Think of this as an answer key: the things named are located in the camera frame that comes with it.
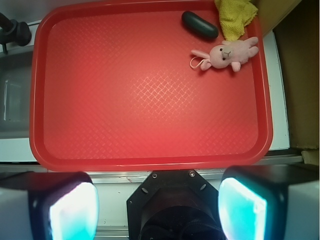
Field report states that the black octagonal mount base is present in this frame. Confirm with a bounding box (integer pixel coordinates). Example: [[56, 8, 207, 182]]
[[126, 169, 226, 240]]

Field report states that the dark green oval object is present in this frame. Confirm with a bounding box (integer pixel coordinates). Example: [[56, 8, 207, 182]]
[[181, 11, 219, 40]]

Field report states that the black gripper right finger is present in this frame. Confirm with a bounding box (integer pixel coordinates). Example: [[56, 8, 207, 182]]
[[218, 164, 320, 240]]

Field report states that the pink plush bunny toy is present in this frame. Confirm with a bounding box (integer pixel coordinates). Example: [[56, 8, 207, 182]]
[[189, 36, 259, 73]]

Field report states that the grey metal sink basin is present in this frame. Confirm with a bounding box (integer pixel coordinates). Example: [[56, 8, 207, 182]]
[[0, 46, 34, 139]]

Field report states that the black clamp knob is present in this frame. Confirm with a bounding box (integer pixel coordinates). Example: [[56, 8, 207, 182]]
[[0, 13, 32, 55]]

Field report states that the red plastic tray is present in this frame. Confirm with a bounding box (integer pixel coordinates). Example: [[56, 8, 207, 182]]
[[29, 0, 273, 172]]

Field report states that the yellow knitted cloth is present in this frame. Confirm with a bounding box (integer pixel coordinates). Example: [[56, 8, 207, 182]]
[[214, 0, 258, 41]]

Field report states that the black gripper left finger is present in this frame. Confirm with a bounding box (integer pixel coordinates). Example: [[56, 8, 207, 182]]
[[0, 171, 99, 240]]

